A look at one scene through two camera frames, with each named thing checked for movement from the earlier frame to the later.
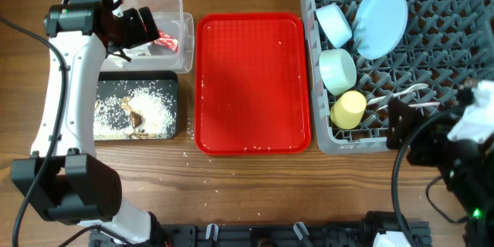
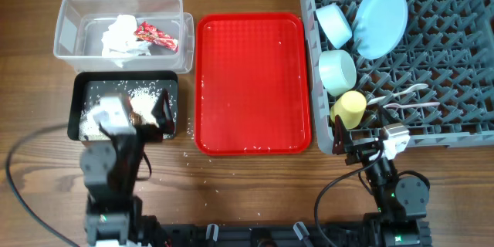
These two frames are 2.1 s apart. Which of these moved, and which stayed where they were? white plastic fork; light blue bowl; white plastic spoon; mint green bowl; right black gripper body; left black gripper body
Moved: right black gripper body; left black gripper body
Stayed: white plastic spoon; white plastic fork; mint green bowl; light blue bowl
